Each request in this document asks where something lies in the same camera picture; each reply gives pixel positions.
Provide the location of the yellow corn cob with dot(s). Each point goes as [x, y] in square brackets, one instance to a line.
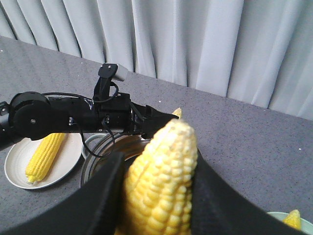
[43, 158]
[293, 219]
[157, 190]
[178, 112]

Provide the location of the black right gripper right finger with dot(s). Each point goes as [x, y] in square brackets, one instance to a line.
[240, 206]

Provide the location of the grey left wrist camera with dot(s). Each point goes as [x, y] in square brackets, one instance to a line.
[113, 71]

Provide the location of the cream white plate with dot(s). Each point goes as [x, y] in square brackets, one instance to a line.
[21, 153]

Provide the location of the grey curtain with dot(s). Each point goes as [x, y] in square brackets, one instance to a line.
[256, 51]

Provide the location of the green electric cooking pot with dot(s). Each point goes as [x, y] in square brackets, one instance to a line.
[103, 144]

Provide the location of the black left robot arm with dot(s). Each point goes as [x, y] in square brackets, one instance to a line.
[33, 115]

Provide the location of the light green plate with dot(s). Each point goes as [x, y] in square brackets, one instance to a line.
[307, 227]

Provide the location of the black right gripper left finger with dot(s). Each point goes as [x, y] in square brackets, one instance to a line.
[91, 210]

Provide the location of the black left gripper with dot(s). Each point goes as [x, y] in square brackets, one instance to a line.
[120, 114]

